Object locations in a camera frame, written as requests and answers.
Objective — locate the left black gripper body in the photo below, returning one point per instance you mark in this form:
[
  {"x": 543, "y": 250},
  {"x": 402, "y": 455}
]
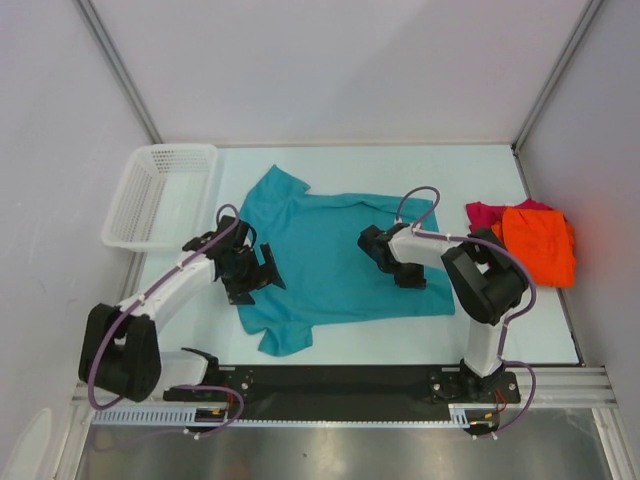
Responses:
[{"x": 248, "y": 275}]

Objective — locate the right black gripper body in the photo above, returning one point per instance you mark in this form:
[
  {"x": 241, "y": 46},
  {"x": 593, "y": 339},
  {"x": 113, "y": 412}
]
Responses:
[{"x": 406, "y": 274}]

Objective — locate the teal t shirt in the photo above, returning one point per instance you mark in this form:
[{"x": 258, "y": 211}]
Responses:
[{"x": 328, "y": 278}]

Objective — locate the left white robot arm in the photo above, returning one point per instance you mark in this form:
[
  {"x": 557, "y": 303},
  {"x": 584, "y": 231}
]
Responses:
[{"x": 120, "y": 351}]

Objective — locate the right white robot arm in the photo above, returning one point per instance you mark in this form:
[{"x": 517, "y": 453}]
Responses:
[{"x": 492, "y": 285}]

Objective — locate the white plastic basket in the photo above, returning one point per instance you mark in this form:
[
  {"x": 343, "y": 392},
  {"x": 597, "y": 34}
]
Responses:
[{"x": 160, "y": 199}]

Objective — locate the magenta folded t shirt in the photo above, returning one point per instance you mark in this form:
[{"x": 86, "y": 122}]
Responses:
[{"x": 482, "y": 215}]

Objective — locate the orange folded t shirt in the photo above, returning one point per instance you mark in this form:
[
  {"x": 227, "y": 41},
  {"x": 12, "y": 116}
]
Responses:
[{"x": 543, "y": 240}]

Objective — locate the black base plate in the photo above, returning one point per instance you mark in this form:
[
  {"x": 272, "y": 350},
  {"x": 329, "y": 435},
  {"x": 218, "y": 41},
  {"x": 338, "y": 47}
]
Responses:
[{"x": 359, "y": 393}]

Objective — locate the white slotted cable duct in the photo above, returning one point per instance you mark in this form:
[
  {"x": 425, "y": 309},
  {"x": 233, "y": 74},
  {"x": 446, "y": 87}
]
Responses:
[{"x": 203, "y": 417}]

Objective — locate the aluminium frame rail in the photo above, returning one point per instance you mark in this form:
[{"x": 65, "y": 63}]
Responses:
[{"x": 573, "y": 387}]

